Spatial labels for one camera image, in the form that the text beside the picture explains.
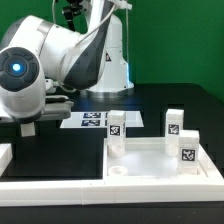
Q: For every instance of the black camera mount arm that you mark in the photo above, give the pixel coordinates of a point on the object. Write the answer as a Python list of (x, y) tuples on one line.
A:
[(71, 11)]

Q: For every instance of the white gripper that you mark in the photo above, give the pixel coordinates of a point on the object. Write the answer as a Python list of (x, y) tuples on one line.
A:
[(56, 108)]

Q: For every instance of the white square table top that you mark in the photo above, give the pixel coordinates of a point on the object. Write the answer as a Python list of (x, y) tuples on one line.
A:
[(146, 157)]

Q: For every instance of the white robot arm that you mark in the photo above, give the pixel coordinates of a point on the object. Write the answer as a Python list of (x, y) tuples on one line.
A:
[(34, 51)]

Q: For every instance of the white fiducial marker sheet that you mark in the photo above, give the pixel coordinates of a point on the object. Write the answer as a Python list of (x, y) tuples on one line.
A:
[(99, 120)]

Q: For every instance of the white U-shaped obstacle fence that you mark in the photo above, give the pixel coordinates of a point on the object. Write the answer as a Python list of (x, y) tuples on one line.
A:
[(109, 190)]

